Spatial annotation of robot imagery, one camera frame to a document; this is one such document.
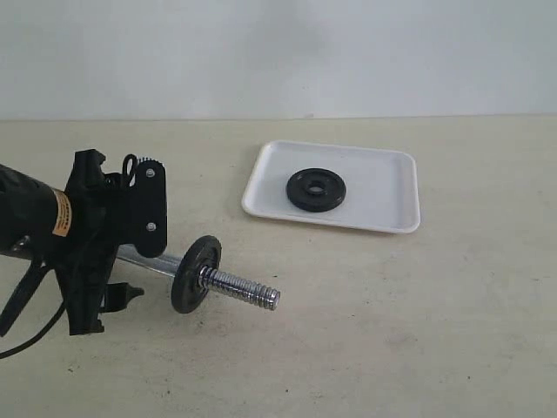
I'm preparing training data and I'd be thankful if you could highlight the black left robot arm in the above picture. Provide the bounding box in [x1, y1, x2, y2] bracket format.
[1, 149, 166, 335]

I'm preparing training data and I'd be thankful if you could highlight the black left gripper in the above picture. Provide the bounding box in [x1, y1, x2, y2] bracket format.
[54, 149, 144, 335]

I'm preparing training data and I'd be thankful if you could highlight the black weight plate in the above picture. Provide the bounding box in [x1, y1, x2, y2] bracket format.
[285, 167, 346, 212]
[171, 235, 222, 314]

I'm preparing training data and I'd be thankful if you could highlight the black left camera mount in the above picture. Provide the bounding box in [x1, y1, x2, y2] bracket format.
[120, 154, 167, 258]

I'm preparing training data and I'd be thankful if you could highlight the white plastic tray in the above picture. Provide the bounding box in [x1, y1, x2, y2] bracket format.
[242, 141, 420, 233]

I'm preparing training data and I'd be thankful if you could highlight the chrome threaded dumbbell bar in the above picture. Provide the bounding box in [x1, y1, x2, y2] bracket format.
[117, 245, 280, 311]

